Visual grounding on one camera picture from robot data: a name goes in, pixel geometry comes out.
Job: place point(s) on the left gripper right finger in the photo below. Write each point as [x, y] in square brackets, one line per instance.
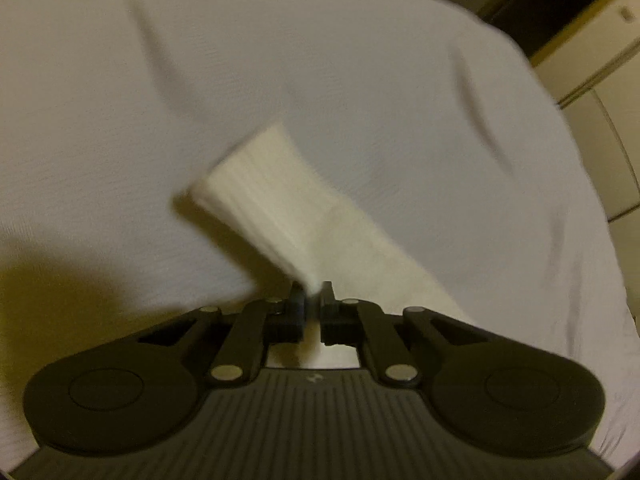
[365, 327]

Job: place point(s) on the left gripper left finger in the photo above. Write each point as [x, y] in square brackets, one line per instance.
[260, 325]

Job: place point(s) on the cream knit sweater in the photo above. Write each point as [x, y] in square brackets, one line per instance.
[267, 193]

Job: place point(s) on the grey duvet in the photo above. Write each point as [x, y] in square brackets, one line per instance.
[432, 122]

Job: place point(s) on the cream wardrobe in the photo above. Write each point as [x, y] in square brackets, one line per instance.
[591, 68]

